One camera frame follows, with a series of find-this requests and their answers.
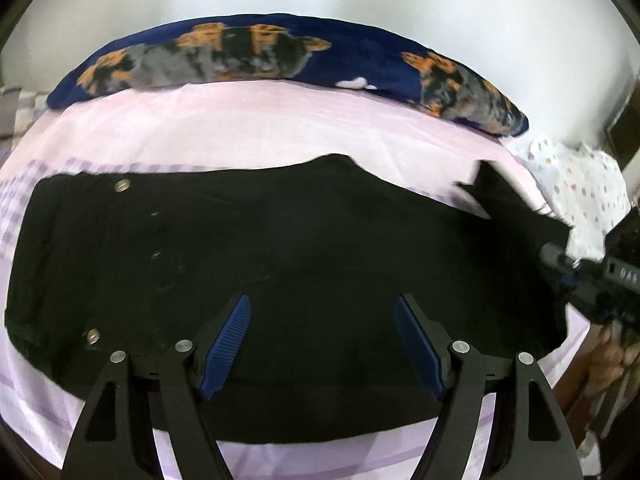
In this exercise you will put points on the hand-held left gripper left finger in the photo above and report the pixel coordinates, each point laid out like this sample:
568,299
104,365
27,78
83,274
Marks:
225,345

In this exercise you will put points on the purple plaid bed sheet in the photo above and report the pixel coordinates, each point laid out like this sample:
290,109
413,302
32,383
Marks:
250,120

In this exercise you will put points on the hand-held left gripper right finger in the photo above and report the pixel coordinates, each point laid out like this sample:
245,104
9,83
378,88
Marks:
417,345

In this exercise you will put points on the white dotted quilt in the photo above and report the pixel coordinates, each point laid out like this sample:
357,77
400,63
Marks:
575,185

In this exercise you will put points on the person's right hand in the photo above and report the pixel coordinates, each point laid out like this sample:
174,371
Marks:
612,360

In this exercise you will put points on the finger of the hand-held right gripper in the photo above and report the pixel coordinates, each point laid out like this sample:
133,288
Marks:
560,257

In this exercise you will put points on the black pants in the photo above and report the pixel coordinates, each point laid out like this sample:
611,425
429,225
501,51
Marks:
300,260

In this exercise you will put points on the navy patterned pillow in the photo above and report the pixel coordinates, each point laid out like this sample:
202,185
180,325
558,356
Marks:
350,55

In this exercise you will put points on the grey plaid pillow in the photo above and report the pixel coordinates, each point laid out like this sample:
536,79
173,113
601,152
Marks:
20,110

